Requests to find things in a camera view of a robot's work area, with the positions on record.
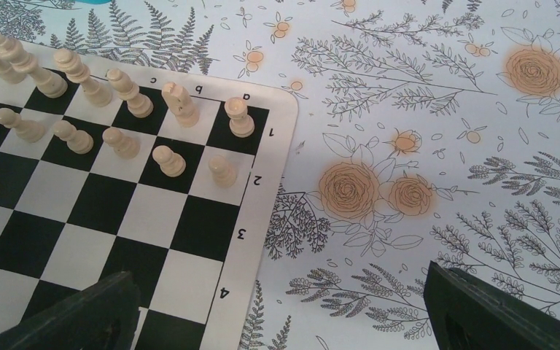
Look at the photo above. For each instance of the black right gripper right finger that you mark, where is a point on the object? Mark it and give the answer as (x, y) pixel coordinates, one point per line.
(468, 313)

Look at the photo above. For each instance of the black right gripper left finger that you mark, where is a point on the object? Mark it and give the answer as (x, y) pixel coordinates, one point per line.
(102, 316)

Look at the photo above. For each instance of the light chess pawn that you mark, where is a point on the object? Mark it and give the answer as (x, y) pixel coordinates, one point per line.
(125, 147)
(223, 172)
(78, 141)
(28, 130)
(171, 163)

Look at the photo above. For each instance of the light bishop chess piece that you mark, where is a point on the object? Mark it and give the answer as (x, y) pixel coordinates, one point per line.
(138, 105)

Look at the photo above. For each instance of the light knight chess piece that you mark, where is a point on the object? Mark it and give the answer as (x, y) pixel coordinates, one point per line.
(180, 104)

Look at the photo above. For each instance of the light rook chess piece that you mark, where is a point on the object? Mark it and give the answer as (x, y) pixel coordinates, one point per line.
(241, 124)

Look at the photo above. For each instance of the light queen chess piece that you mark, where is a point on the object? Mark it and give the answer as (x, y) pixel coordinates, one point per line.
(70, 63)

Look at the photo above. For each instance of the light king chess piece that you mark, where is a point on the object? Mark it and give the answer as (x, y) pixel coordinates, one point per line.
(48, 82)

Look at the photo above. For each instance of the black white chessboard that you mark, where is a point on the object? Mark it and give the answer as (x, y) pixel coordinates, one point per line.
(69, 220)

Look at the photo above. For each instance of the floral patterned table mat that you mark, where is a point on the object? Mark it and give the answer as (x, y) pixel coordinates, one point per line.
(427, 131)

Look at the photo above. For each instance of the teal plastic box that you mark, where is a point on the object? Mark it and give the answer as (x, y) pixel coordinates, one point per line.
(93, 2)

